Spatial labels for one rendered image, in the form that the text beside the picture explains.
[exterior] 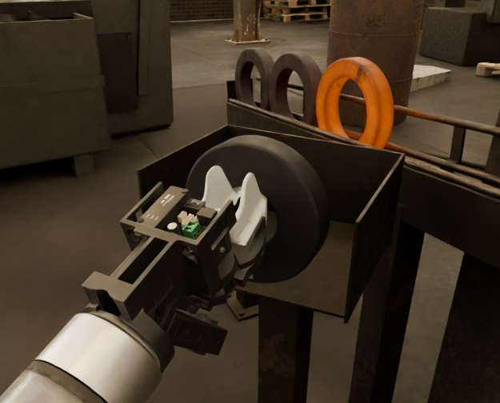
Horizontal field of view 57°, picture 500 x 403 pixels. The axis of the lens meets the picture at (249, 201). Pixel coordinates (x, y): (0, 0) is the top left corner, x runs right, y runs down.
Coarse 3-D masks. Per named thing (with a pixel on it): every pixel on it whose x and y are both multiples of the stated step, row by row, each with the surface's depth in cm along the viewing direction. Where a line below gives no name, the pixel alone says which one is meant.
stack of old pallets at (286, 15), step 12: (264, 0) 1000; (276, 0) 966; (288, 0) 935; (300, 0) 939; (312, 0) 955; (264, 12) 1000; (276, 12) 973; (288, 12) 950; (300, 12) 1009; (312, 12) 988; (324, 12) 1007
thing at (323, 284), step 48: (192, 144) 61; (288, 144) 65; (336, 144) 62; (144, 192) 55; (336, 192) 64; (384, 192) 50; (336, 240) 61; (384, 240) 58; (240, 288) 53; (288, 288) 52; (336, 288) 52; (288, 336) 62; (288, 384) 66
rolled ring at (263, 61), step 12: (252, 48) 109; (240, 60) 114; (252, 60) 109; (264, 60) 105; (240, 72) 116; (264, 72) 105; (240, 84) 118; (264, 84) 106; (240, 96) 118; (252, 96) 119; (264, 96) 107; (264, 108) 108
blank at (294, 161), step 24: (240, 144) 43; (264, 144) 43; (192, 168) 47; (240, 168) 44; (264, 168) 43; (288, 168) 42; (312, 168) 44; (192, 192) 48; (264, 192) 44; (288, 192) 43; (312, 192) 42; (288, 216) 44; (312, 216) 42; (288, 240) 45; (312, 240) 43; (264, 264) 47; (288, 264) 46
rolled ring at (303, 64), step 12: (276, 60) 99; (288, 60) 95; (300, 60) 91; (312, 60) 91; (276, 72) 100; (288, 72) 99; (300, 72) 92; (312, 72) 90; (276, 84) 101; (312, 84) 89; (276, 96) 102; (312, 96) 89; (276, 108) 103; (288, 108) 104; (312, 108) 90; (312, 120) 92; (312, 132) 95
